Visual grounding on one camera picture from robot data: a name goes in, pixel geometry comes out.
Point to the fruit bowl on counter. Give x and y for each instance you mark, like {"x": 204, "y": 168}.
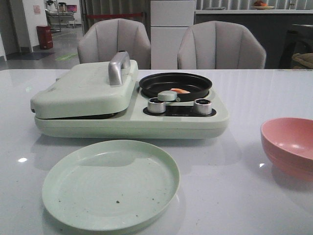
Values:
{"x": 261, "y": 5}

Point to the red barrier belt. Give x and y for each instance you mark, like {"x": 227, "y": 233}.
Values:
{"x": 115, "y": 16}

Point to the right grey upholstered chair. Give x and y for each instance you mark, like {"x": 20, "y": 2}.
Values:
{"x": 220, "y": 45}

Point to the silver control knob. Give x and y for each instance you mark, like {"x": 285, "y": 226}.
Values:
{"x": 202, "y": 106}
{"x": 156, "y": 106}

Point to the beige cushion at right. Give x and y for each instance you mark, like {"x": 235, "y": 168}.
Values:
{"x": 303, "y": 61}

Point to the pink bowl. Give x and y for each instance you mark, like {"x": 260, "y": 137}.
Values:
{"x": 288, "y": 143}

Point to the red trash bin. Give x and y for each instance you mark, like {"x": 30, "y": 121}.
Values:
{"x": 44, "y": 36}

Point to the pale green round plate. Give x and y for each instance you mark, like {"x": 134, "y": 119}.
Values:
{"x": 111, "y": 186}

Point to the black round frying pan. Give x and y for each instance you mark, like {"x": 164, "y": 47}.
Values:
{"x": 197, "y": 85}

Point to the green sandwich maker lid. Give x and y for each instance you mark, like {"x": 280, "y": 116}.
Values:
{"x": 89, "y": 89}

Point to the left grey upholstered chair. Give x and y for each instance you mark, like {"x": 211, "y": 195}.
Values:
{"x": 105, "y": 38}

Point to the right silver control knob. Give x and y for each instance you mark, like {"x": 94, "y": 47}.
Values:
{"x": 202, "y": 106}

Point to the green breakfast maker base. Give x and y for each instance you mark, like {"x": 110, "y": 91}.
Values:
{"x": 133, "y": 123}

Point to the left silver control knob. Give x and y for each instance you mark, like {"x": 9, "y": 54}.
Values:
{"x": 156, "y": 106}

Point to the grey upholstered chair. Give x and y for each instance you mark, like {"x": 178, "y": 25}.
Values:
{"x": 105, "y": 38}
{"x": 220, "y": 45}

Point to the white cabinet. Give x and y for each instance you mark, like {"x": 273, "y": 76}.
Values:
{"x": 169, "y": 20}

